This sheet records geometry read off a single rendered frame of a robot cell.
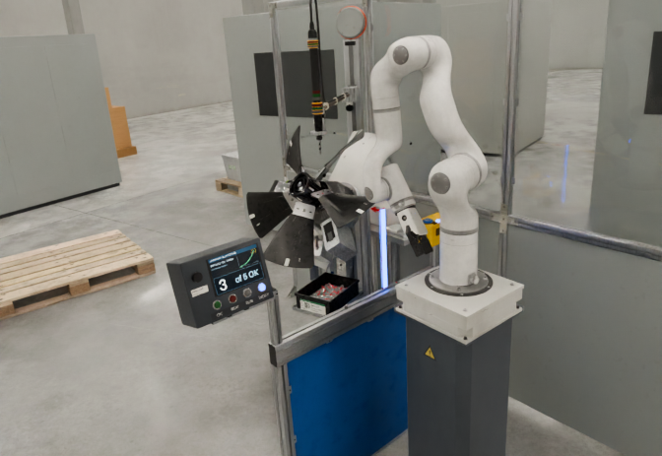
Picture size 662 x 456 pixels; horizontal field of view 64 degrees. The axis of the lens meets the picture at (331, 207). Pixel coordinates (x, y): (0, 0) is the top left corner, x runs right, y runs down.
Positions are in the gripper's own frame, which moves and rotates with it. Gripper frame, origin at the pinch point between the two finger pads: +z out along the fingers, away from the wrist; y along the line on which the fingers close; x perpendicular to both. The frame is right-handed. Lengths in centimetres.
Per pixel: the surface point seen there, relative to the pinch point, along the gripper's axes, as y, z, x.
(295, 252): 16, -23, 56
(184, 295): -60, -13, 48
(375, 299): 15.7, 8.1, 30.7
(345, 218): 13.5, -25.1, 27.9
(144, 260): 147, -98, 273
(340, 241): 25, -19, 39
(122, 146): 502, -427, 600
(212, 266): -55, -18, 40
